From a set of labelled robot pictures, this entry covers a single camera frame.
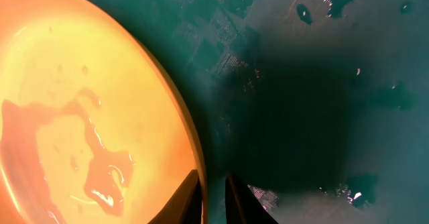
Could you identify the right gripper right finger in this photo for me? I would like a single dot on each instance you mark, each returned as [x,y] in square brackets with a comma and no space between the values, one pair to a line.
[241,206]

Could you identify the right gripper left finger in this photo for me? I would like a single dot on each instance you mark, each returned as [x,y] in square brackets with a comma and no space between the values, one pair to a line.
[185,205]

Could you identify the yellow-green plate top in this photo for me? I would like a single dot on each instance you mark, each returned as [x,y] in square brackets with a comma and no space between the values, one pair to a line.
[93,130]

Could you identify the teal plastic tray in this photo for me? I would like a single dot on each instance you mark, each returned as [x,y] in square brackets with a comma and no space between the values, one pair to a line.
[320,105]

